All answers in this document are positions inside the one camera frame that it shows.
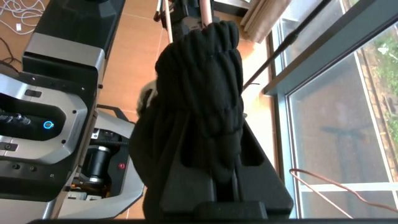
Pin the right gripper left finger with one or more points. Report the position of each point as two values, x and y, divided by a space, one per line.
189 189

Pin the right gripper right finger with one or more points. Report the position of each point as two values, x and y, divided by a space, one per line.
264 189

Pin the pink clothes hanger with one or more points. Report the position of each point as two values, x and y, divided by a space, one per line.
326 182
206 12

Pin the beige curtain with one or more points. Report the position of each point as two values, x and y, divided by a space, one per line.
264 18

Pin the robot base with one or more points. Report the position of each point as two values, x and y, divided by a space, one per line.
56 93

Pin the black clothes rack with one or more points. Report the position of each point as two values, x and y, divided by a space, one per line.
286 40

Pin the window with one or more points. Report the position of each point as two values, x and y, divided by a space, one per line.
326 77

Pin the black garment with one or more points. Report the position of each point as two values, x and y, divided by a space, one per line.
199 77

